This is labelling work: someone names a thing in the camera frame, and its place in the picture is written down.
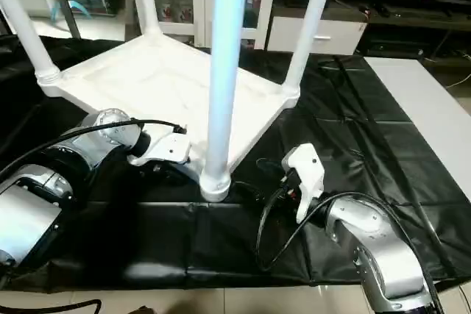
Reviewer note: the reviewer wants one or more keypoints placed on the white plastic table top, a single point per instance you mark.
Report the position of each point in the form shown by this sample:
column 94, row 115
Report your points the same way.
column 162, row 79

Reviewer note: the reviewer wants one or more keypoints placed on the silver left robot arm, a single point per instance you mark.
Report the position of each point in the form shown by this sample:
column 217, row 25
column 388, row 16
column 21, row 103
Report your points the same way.
column 66, row 167

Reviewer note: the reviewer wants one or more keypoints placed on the black plastic mat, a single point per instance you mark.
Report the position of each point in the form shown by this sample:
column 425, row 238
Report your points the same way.
column 368, row 130

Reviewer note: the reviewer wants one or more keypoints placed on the white drawer unit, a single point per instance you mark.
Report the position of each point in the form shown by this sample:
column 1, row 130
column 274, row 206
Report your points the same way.
column 324, row 34

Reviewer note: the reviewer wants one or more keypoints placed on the white glass-door cabinet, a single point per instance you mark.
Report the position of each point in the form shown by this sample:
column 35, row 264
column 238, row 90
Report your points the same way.
column 184, row 5

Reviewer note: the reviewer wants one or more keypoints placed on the light blue plastic object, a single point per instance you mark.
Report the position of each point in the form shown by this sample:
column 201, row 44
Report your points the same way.
column 73, row 9

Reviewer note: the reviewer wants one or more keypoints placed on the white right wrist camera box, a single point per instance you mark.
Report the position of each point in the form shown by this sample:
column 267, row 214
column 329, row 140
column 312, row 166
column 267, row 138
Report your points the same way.
column 305, row 174

